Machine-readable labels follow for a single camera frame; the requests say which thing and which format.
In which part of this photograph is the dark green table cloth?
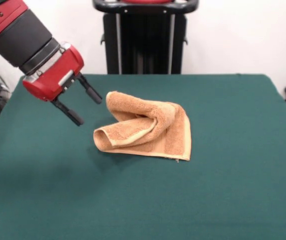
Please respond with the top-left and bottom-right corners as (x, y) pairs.
(0, 73), (286, 240)

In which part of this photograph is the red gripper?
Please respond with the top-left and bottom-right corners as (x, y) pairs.
(22, 43), (103, 127)

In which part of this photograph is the tan terry towel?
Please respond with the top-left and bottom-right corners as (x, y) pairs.
(93, 90), (191, 162)

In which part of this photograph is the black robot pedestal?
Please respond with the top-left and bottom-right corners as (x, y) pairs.
(92, 0), (199, 75)

